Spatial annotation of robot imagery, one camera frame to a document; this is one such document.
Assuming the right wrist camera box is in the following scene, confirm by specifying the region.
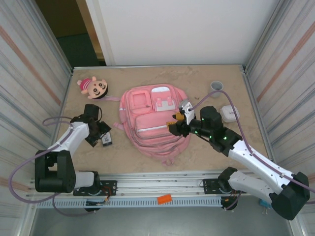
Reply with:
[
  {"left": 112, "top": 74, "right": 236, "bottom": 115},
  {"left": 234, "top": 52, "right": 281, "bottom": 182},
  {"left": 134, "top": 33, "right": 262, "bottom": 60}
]
[{"left": 178, "top": 99, "right": 194, "bottom": 125}]

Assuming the white alarm clock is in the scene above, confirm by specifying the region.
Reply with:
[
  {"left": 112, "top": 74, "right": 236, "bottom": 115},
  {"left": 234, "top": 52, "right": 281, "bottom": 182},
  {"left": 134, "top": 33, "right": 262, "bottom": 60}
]
[{"left": 220, "top": 105, "right": 241, "bottom": 123}]

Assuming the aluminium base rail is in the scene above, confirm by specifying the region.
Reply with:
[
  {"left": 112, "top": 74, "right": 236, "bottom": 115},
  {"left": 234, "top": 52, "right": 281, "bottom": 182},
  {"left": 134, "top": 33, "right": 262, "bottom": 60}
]
[{"left": 26, "top": 172, "right": 295, "bottom": 197}]

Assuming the orange plastic connector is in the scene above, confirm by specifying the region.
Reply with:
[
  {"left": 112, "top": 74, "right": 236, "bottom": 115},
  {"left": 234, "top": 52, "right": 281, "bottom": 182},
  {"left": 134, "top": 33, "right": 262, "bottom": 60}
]
[{"left": 157, "top": 194, "right": 172, "bottom": 205}]

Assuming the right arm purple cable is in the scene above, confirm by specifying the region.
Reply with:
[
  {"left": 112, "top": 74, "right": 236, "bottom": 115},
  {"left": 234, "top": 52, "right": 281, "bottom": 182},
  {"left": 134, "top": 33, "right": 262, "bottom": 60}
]
[{"left": 189, "top": 90, "right": 315, "bottom": 212}]

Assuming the slotted grey cable duct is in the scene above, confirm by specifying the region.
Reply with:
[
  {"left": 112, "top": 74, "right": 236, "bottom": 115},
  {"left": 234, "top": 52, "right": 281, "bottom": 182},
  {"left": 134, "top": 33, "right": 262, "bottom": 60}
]
[{"left": 35, "top": 198, "right": 223, "bottom": 208}]

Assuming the grey cup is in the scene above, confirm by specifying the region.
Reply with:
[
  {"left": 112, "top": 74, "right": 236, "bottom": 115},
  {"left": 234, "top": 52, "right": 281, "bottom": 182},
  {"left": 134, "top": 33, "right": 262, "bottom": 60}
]
[{"left": 210, "top": 81, "right": 224, "bottom": 98}]

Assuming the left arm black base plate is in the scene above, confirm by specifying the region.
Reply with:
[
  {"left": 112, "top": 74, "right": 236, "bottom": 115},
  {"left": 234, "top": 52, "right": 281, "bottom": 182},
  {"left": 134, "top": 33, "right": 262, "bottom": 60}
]
[{"left": 73, "top": 180, "right": 118, "bottom": 197}]

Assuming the pink backpack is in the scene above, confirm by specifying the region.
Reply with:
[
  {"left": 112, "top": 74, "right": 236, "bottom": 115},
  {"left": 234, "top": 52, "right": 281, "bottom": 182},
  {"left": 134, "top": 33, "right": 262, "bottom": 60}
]
[{"left": 102, "top": 84, "right": 191, "bottom": 167}]

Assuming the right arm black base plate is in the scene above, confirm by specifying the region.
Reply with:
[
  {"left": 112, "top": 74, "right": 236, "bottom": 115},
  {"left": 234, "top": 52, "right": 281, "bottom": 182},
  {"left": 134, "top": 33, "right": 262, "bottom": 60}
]
[{"left": 202, "top": 178, "right": 248, "bottom": 195}]

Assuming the plush doll with pink hat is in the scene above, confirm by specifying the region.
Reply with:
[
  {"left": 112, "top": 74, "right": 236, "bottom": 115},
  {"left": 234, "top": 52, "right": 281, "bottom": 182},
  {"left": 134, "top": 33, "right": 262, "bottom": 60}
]
[{"left": 77, "top": 75, "right": 110, "bottom": 99}]

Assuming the small black card box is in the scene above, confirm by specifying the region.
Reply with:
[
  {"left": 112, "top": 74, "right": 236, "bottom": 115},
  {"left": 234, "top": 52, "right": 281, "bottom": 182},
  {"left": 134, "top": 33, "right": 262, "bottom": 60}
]
[{"left": 101, "top": 132, "right": 114, "bottom": 148}]

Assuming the white door frame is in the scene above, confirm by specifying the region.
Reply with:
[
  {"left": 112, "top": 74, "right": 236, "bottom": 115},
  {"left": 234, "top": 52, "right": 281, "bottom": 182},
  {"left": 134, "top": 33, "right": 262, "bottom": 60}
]
[{"left": 85, "top": 0, "right": 116, "bottom": 67}]

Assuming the blue binder clip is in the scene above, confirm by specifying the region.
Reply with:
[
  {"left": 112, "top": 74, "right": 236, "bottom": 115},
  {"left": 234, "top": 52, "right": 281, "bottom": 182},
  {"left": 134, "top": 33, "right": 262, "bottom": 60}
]
[{"left": 258, "top": 199, "right": 273, "bottom": 216}]

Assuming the aluminium corner post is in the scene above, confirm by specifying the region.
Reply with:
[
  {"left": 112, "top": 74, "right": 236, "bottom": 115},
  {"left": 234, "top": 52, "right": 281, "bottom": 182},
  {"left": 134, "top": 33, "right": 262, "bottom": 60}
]
[
  {"left": 33, "top": 0, "right": 74, "bottom": 74},
  {"left": 243, "top": 0, "right": 283, "bottom": 73}
]

